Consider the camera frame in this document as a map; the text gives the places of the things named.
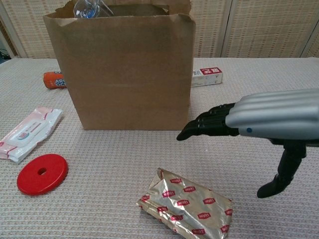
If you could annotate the pink wet wipes pack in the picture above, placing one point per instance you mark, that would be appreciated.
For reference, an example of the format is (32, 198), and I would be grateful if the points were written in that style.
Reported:
(27, 132)

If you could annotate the gold foil tea packet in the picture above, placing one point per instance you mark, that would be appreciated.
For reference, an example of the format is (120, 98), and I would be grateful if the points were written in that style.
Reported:
(184, 206)

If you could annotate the brown paper bag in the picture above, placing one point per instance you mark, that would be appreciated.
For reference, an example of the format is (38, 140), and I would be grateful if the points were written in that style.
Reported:
(124, 74)

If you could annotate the clear plastic water bottle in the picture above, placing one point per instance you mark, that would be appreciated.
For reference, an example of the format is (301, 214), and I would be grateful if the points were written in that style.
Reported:
(84, 10)

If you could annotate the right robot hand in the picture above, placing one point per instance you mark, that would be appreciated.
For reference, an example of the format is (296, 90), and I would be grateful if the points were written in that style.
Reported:
(274, 117)

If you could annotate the white red long box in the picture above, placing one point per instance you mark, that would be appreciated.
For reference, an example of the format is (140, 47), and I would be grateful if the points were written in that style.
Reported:
(209, 78)

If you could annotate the beige woven tablecloth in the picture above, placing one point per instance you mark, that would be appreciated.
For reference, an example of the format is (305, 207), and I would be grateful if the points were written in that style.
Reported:
(99, 161)

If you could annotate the woven folding screen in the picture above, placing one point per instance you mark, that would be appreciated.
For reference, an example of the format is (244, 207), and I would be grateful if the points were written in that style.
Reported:
(261, 30)

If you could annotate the orange roll pack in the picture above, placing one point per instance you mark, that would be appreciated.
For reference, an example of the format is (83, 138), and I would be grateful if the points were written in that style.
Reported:
(51, 79)

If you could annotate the red round disc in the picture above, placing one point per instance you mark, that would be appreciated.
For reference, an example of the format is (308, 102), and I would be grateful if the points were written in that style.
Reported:
(52, 179)

